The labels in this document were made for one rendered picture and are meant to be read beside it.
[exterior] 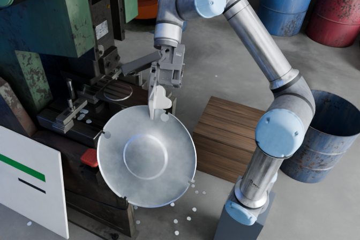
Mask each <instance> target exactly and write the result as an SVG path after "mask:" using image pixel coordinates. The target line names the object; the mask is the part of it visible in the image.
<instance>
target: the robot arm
mask: <svg viewBox="0 0 360 240"><path fill-rule="evenodd" d="M221 13H223V15H224V16H225V18H226V19H227V21H228V22H229V23H230V25H231V27H232V28H233V30H234V31H235V32H236V34H237V35H238V37H239V38H240V40H241V41H242V42H243V44H244V45H245V47H246V49H247V50H248V52H249V53H250V54H251V56H252V57H253V59H254V60H255V62H256V63H257V64H258V66H259V67H260V69H261V70H262V72H263V73H264V75H265V76H266V78H267V79H268V81H269V82H270V85H269V88H270V90H271V91H272V93H273V95H274V101H273V102H272V104H271V105H270V107H269V108H268V109H267V111H266V112H265V114H264V115H263V116H262V117H261V119H260V120H259V122H258V124H257V127H256V130H255V142H256V145H257V146H256V149H255V151H254V154H253V156H252V158H251V161H250V163H249V164H248V165H247V169H246V172H245V173H244V175H243V177H242V178H241V179H240V180H239V181H238V182H237V183H236V185H235V187H234V190H233V192H232V194H231V196H230V198H229V199H228V200H227V203H226V205H225V208H226V211H227V213H228V214H229V215H230V216H231V217H232V218H233V219H235V220H236V221H238V222H239V223H242V224H245V225H248V226H249V225H252V224H254V222H255V221H256V220H257V216H258V214H261V213H263V212H264V211H265V210H266V208H267V206H268V204H269V195H268V194H269V192H270V190H271V188H272V186H273V184H274V182H275V181H276V179H277V175H278V173H277V171H278V169H279V167H280V165H281V163H282V162H283V160H284V159H287V158H289V157H291V156H292V155H293V154H294V153H295V152H296V150H297V149H298V148H299V147H300V145H301V144H302V142H303V139H304V135H305V133H306V131H307V129H308V127H309V125H310V123H311V121H312V119H313V117H314V113H315V102H314V98H313V95H312V93H311V91H310V89H309V87H308V85H307V83H306V81H305V80H304V78H303V76H302V75H301V73H300V72H299V71H298V70H296V69H293V68H292V67H291V65H290V64H289V62H288V61H287V59H286V58H285V56H284V55H283V53H282V52H281V50H280V49H279V47H278V46H277V44H276V43H275V41H274V40H273V38H272V37H271V35H270V34H269V32H268V31H267V29H266V28H265V26H264V25H263V23H262V22H261V20H260V19H259V17H258V16H257V14H256V13H255V11H254V10H253V8H252V7H251V5H250V4H249V2H248V1H247V0H158V9H157V17H156V25H155V32H154V48H156V49H158V50H160V52H161V54H160V53H159V51H156V52H153V53H151V54H148V55H146V56H143V57H141V58H139V59H136V60H133V61H131V62H128V63H126V64H124V65H121V71H122V73H123V74H124V75H126V76H127V77H128V76H132V75H134V74H136V73H138V72H140V71H143V70H145V69H148V68H151V70H150V74H149V89H148V114H149V117H150V119H153V115H154V109H159V108H161V109H167V108H170V107H171V106H172V101H171V100H170V99H168V98H167V97H166V91H165V89H164V88H163V87H162V86H166V87H168V88H180V87H181V84H182V76H183V71H184V66H183V58H184V53H185V45H184V44H180V43H181V37H182V29H183V22H184V21H189V20H196V19H201V18H211V17H213V16H217V15H220V14H221ZM168 51H169V53H166V52H168ZM161 55H162V57H161Z"/></svg>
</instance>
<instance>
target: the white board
mask: <svg viewBox="0 0 360 240"><path fill-rule="evenodd" d="M0 203H1V204H3V205H5V206H7V207H8V208H10V209H12V210H14V211H16V212H18V213H20V214H21V215H23V216H25V217H27V218H29V219H31V220H33V221H34V222H36V223H38V224H40V225H42V226H44V227H46V228H47V229H49V230H51V231H53V232H55V233H57V234H58V235H60V236H62V237H64V238H66V239H68V238H69V232H68V221H67V215H66V204H65V194H64V183H63V173H62V162H61V153H60V152H59V151H57V150H55V149H53V148H50V147H48V146H46V145H44V144H41V143H39V142H37V141H35V140H32V139H30V138H27V137H25V136H23V135H21V134H18V133H16V132H14V131H11V130H9V129H7V128H5V127H3V126H0Z"/></svg>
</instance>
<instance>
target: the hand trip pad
mask: <svg viewBox="0 0 360 240"><path fill-rule="evenodd" d="M80 159H81V162H82V163H85V164H87V165H89V166H91V167H96V166H97V165H98V159H97V151H96V150H94V149H91V148H90V149H88V150H87V151H86V152H85V153H84V154H83V155H82V156H81V157H80Z"/></svg>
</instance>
